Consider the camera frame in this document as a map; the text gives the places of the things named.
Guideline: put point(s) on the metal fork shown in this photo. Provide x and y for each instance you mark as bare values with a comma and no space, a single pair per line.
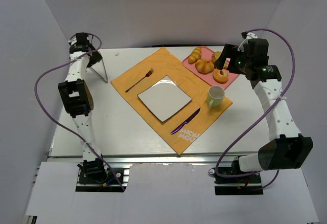
149,73

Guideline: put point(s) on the white front cover board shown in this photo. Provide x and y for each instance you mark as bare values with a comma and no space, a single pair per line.
175,193

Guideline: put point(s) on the round striped bread bun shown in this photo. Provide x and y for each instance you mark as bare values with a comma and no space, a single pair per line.
204,66

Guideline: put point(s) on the striped long bread roll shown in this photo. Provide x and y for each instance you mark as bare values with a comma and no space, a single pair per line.
195,55

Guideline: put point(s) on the metal serving tongs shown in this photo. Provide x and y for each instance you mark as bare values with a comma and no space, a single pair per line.
100,71

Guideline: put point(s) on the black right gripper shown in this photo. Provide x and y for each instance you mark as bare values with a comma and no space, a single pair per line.
230,58

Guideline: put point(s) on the seeded bread slice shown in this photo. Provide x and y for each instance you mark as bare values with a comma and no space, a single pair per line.
215,57

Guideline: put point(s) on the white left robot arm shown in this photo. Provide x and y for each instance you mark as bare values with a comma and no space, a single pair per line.
75,95

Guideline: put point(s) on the white square plate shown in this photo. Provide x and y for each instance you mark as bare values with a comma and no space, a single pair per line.
164,98

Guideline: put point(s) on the purple knife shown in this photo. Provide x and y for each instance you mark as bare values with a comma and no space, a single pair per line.
190,118

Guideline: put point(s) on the sugared donut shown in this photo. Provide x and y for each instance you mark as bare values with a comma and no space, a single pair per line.
220,76

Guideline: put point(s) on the light green mug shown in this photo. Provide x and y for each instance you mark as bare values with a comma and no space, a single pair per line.
215,96

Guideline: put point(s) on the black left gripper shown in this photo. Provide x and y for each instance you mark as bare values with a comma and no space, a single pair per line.
94,58

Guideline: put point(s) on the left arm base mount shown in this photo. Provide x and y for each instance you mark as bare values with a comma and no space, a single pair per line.
95,176

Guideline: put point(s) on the aluminium table rail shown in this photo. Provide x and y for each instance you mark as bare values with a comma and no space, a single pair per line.
157,158

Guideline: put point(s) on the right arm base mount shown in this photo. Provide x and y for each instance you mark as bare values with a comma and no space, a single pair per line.
246,185

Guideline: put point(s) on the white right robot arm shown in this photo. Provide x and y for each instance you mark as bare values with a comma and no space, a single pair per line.
287,147

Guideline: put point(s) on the orange cloth placemat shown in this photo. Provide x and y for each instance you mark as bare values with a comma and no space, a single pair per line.
135,130

